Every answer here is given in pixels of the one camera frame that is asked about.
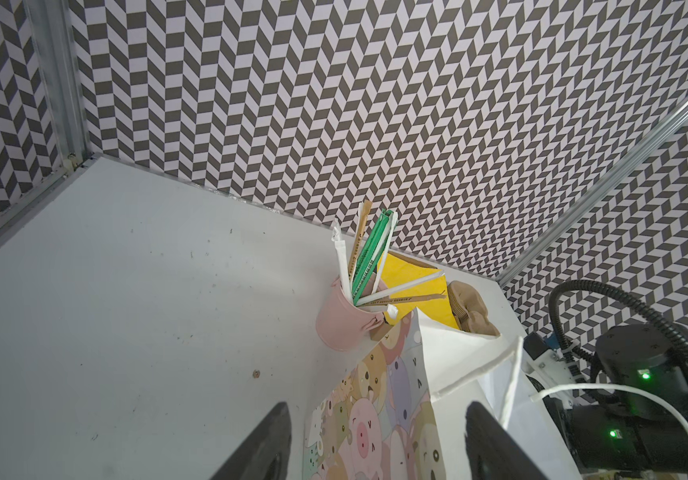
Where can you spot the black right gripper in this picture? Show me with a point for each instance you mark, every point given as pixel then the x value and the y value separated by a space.
pixel 622 431

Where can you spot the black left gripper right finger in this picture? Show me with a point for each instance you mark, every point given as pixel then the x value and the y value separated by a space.
pixel 491 451

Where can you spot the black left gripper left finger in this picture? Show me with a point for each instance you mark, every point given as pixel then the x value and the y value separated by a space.
pixel 265 452

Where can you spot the white patterned gift bag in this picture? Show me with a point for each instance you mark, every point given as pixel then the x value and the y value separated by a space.
pixel 400 412

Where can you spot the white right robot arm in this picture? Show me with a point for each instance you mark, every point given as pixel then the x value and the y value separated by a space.
pixel 558 360

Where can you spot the stacked pulp cup carriers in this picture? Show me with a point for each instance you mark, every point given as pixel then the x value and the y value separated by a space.
pixel 470 310

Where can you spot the pink metal bucket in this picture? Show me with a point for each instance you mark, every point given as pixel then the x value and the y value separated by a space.
pixel 340 325

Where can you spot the yellow paper napkin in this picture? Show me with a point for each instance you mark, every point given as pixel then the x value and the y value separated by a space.
pixel 416 288

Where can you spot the green wrapped straw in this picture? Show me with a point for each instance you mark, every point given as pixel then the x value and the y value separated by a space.
pixel 362 270

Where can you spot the wooden stir stick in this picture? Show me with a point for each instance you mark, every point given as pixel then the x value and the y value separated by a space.
pixel 362 222

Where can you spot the aluminium frame corner post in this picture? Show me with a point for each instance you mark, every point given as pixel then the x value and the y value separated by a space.
pixel 622 169

